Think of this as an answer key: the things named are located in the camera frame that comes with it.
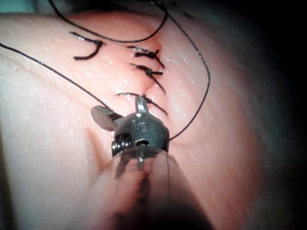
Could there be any black stitching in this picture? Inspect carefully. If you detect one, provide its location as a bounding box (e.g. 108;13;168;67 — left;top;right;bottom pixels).
116;45;168;115

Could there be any tissue pad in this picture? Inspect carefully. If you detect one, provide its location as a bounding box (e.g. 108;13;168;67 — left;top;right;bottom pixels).
0;9;283;230

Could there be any blue-green cloth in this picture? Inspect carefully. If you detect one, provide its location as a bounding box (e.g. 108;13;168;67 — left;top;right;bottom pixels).
0;0;52;14

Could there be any right arm needle driver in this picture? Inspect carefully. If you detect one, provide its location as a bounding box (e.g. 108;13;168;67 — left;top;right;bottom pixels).
111;112;170;157

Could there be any right arm needle driver jaw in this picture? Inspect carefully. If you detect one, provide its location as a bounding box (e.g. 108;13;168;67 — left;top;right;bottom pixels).
134;96;150;115
90;105;125;132

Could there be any cut black thread piece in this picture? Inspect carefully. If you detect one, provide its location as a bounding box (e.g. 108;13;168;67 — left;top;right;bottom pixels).
69;31;104;61

